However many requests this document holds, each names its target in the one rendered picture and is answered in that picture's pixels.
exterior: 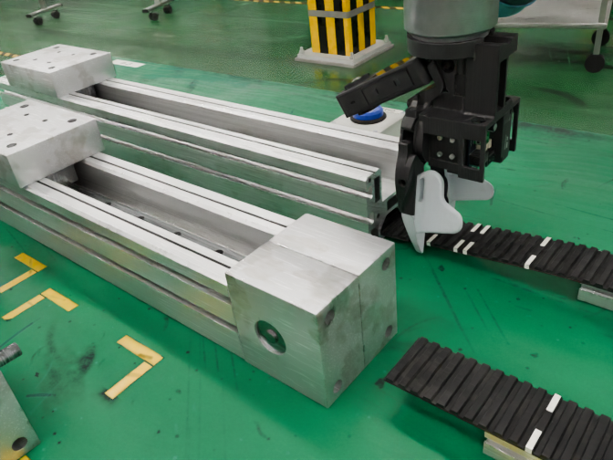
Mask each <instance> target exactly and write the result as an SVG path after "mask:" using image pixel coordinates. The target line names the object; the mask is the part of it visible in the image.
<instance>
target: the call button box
mask: <svg viewBox="0 0 613 460"><path fill-rule="evenodd" d="M382 108H383V107H382ZM404 115H405V111H403V110H395V109H389V108H383V116H382V117H380V118H378V119H375V120H357V119H355V118H354V117H353V116H351V117H349V118H346V116H345V114H344V115H342V116H340V117H339V118H337V119H335V120H333V121H331V122H330V123H333V124H337V125H342V126H346V127H350V128H355V129H360V130H364V131H372V132H376V133H381V134H386V135H390V136H394V137H400V125H401V121H402V119H403V116H404Z"/></svg>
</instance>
